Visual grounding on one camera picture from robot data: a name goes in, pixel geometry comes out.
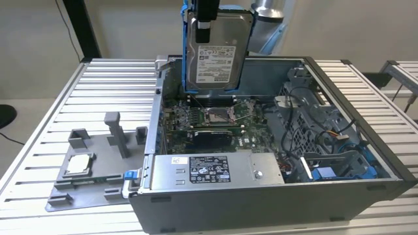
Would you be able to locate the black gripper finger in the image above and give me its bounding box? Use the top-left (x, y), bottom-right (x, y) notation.
top-left (195, 0), bottom-right (219, 45)

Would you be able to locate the hard disk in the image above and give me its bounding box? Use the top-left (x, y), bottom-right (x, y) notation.
top-left (178, 0), bottom-right (255, 94)

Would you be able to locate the grey disk bay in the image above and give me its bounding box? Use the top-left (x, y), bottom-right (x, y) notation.
top-left (263, 80), bottom-right (371, 172)

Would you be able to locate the metal socket cover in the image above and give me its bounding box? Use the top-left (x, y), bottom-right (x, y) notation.
top-left (233, 99), bottom-right (257, 116)

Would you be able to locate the CPU socket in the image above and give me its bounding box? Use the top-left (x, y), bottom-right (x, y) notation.
top-left (201, 106), bottom-right (236, 123)

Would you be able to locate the black RAM slot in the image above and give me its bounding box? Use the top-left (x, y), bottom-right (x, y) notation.
top-left (189, 124), bottom-right (244, 130)

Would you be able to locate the black graphics card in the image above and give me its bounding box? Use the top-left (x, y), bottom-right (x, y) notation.
top-left (192, 130), bottom-right (235, 150)

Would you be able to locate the green motherboard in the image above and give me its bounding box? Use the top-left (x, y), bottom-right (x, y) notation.
top-left (161, 96), bottom-right (281, 155)

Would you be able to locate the black box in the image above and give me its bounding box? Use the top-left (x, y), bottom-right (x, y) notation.
top-left (359, 72), bottom-right (392, 90)

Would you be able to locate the silver power supply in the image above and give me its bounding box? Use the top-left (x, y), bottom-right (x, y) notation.
top-left (149, 153), bottom-right (284, 191)

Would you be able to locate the blue case latch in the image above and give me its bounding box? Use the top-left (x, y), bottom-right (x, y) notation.
top-left (122, 170), bottom-right (140, 182)

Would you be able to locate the grey parts rack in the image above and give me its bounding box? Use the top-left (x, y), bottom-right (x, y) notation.
top-left (44, 112), bottom-right (149, 213)

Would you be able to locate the metal slat side table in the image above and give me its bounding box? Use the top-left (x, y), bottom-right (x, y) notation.
top-left (379, 60), bottom-right (418, 98)

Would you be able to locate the silver CPU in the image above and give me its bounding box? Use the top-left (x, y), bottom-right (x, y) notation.
top-left (65, 155), bottom-right (92, 175)

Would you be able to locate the green RAM stick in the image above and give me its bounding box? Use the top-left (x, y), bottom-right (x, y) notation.
top-left (73, 178), bottom-right (122, 184)

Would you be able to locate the black chair base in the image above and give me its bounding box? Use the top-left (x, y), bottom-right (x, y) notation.
top-left (0, 104), bottom-right (17, 129)

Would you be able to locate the dark grey PC case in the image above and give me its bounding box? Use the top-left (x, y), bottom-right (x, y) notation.
top-left (126, 54), bottom-right (418, 235)

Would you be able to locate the thin wire locking lever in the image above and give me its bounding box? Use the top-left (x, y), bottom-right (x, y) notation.
top-left (192, 95), bottom-right (207, 110)

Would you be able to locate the black frame post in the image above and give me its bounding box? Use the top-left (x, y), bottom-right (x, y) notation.
top-left (64, 0), bottom-right (102, 59)

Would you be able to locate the black wire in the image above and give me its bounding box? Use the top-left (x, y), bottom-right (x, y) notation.
top-left (280, 87), bottom-right (327, 157)

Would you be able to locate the coloured wire with connector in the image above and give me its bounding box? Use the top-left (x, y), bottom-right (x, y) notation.
top-left (320, 130), bottom-right (349, 143)

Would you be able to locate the black floor cable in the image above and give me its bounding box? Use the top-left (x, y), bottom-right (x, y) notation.
top-left (0, 132), bottom-right (25, 145)

